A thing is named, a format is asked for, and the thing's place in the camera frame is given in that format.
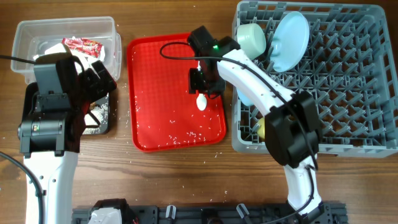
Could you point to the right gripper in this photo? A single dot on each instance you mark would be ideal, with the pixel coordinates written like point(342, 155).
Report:
point(194, 84)

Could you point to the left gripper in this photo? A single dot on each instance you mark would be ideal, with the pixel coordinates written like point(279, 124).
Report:
point(91, 78)

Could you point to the white plastic spoon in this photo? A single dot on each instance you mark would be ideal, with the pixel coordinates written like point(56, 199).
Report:
point(201, 102)

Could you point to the white napkin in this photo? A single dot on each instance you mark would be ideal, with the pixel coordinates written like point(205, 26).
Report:
point(85, 59)

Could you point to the white rice pile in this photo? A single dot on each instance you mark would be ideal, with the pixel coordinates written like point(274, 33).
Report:
point(98, 122)

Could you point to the red snack wrapper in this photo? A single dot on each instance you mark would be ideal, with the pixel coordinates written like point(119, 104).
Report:
point(85, 46)

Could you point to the small light blue bowl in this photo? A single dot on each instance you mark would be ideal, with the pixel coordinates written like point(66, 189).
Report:
point(244, 99)

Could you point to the mint green bowl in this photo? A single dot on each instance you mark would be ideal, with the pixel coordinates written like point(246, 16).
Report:
point(251, 39)

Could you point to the yellow plastic cup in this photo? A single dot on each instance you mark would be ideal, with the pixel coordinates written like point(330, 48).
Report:
point(261, 128)

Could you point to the large light blue plate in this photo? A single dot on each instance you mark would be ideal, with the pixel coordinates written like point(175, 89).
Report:
point(290, 41)

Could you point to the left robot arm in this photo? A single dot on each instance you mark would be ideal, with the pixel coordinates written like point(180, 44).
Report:
point(53, 121)

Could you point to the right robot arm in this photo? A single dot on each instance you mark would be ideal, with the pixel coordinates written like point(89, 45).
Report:
point(292, 125)

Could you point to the grey dishwasher rack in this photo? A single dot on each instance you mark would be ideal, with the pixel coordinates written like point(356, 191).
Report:
point(348, 68)

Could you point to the black plastic tray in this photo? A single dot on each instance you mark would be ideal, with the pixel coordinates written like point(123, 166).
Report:
point(31, 92)

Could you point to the red serving tray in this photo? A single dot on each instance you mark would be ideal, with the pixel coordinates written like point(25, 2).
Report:
point(164, 115)

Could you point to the clear plastic bin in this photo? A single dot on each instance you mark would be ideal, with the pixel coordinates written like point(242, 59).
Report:
point(33, 38)

